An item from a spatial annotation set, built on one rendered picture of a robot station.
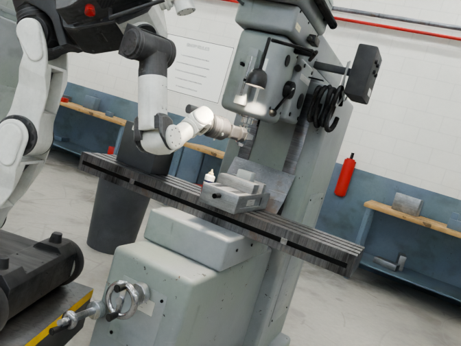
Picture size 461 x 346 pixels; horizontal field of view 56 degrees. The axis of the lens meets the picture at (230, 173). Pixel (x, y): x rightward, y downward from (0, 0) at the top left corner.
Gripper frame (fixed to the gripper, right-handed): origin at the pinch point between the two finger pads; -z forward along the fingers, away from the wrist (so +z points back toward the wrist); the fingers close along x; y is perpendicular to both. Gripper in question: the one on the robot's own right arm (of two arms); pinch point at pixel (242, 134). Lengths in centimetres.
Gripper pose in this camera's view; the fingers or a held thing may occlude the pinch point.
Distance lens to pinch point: 175.2
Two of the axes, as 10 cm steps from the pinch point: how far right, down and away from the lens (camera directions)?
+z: -7.3, -1.5, -6.7
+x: -6.2, -2.6, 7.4
